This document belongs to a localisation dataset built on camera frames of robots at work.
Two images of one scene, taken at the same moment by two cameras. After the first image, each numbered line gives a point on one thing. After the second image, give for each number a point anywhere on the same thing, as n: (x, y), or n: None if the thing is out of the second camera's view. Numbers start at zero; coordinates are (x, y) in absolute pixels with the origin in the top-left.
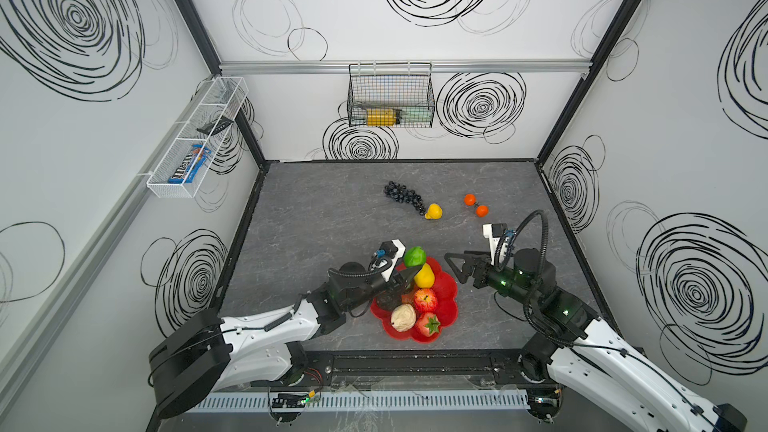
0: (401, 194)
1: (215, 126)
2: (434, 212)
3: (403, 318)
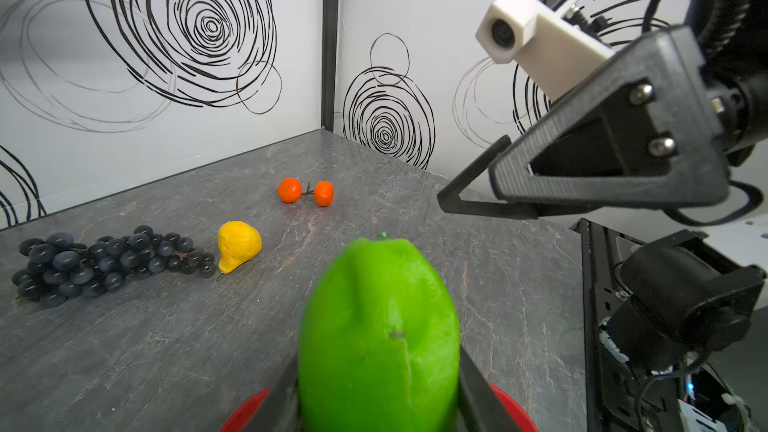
0: (58, 267)
1: None
2: (237, 242)
3: None
